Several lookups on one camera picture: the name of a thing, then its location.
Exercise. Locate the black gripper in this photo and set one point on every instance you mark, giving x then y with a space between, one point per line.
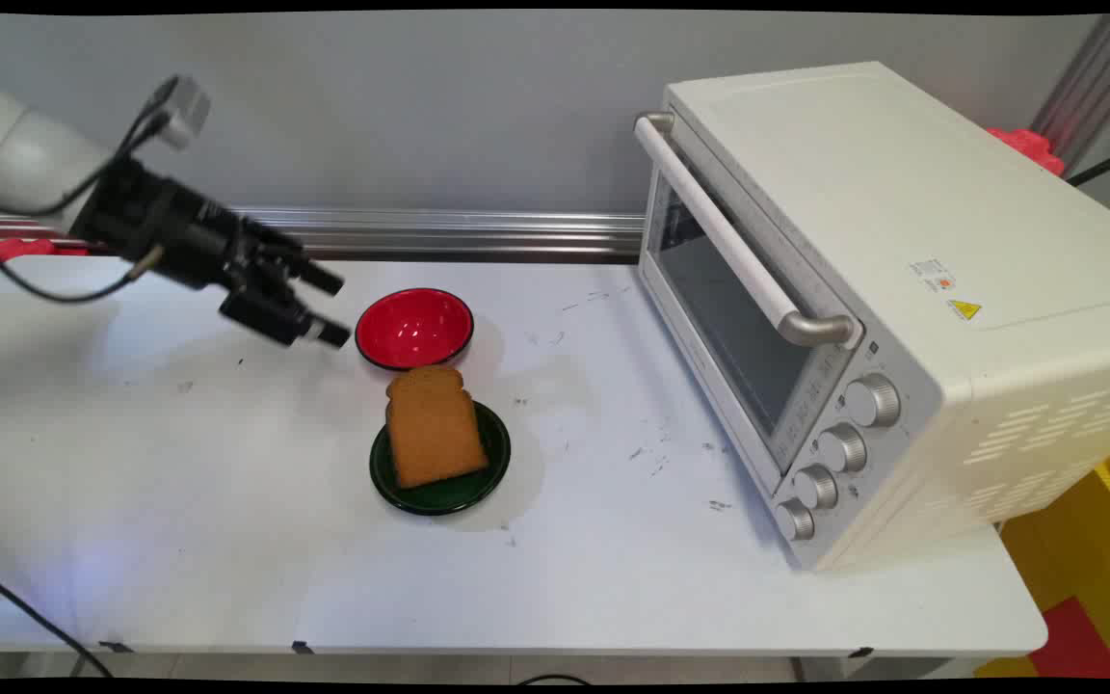
165 222

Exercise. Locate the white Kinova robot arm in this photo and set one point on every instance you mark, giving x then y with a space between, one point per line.
15 154

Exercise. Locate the red bowl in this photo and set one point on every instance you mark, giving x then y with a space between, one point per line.
413 330

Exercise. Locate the brown bread slice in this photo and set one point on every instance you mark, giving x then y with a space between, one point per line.
435 429

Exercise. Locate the dark green plate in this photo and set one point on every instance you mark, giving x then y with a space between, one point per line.
439 496

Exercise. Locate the glass oven door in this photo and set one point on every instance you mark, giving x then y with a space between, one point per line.
738 318

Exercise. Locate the silver oven knob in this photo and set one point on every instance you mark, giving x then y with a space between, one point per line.
873 400
842 448
795 520
817 488

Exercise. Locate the white toaster oven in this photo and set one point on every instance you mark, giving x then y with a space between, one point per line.
902 193

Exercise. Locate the white label sticker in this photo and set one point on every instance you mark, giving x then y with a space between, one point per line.
933 275

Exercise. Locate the yellow warning triangle sticker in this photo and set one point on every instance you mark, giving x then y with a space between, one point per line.
965 310

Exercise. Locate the yellow floor mat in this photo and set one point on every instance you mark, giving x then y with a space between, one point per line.
1085 549

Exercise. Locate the red floor mat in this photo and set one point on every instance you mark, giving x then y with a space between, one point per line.
1080 641

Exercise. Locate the aluminium wall rail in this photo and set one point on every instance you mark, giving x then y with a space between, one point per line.
468 234

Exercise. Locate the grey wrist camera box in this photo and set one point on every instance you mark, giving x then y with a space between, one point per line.
184 111

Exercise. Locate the aluminium frame post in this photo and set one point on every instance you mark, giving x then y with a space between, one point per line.
1095 82

